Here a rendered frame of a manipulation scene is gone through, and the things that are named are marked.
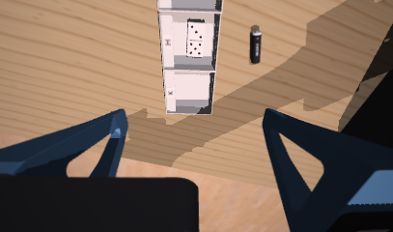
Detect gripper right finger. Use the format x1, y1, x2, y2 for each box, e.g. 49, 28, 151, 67
262, 108, 393, 232

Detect dark grey rack of three bins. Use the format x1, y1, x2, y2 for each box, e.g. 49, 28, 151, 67
157, 0, 223, 115

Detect white domino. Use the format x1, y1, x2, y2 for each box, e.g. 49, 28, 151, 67
187, 21, 206, 57

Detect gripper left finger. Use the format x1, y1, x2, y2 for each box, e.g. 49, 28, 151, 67
0, 108, 128, 177

